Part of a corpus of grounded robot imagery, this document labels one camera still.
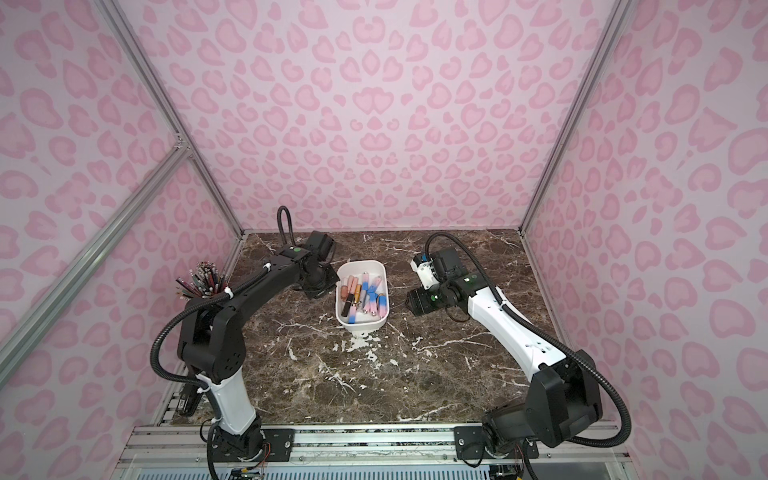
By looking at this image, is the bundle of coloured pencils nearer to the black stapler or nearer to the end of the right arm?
the black stapler

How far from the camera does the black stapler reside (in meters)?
0.78

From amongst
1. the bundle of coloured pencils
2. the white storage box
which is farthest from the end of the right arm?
the bundle of coloured pencils

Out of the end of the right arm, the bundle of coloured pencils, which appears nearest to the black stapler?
the bundle of coloured pencils

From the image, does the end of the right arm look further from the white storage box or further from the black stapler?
the black stapler
